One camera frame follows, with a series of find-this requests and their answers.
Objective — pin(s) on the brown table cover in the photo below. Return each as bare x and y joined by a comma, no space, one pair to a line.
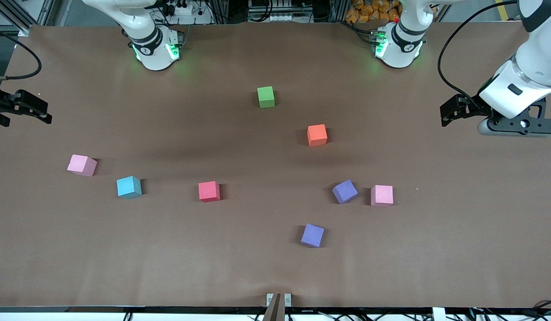
213,258

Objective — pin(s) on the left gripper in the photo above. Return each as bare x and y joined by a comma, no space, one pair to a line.
473,108

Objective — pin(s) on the pink foam block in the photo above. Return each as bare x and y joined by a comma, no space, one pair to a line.
81,164
382,195

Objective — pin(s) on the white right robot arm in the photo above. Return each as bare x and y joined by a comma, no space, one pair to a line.
150,53

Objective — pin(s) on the orange foam block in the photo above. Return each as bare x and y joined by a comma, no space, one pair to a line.
316,133

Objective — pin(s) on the white equipment rack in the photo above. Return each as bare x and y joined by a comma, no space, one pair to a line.
275,18

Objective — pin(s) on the red foam block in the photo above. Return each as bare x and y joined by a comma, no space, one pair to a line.
208,191

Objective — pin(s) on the white power strip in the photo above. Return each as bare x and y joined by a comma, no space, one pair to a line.
186,10

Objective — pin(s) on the aluminium frame profile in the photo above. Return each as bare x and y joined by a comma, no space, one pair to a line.
45,11

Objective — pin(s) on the cyan foam block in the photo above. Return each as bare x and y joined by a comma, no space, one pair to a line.
128,186

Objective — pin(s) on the green foam block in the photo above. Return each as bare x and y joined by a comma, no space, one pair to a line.
265,96

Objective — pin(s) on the bag of orange items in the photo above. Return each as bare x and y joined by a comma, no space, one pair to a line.
369,11

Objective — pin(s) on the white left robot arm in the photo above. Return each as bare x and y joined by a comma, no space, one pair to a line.
540,58

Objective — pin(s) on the purple foam block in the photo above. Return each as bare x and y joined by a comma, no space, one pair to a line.
345,191
312,234

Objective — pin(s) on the wooden stick with bracket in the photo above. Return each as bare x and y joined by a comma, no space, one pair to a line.
275,310

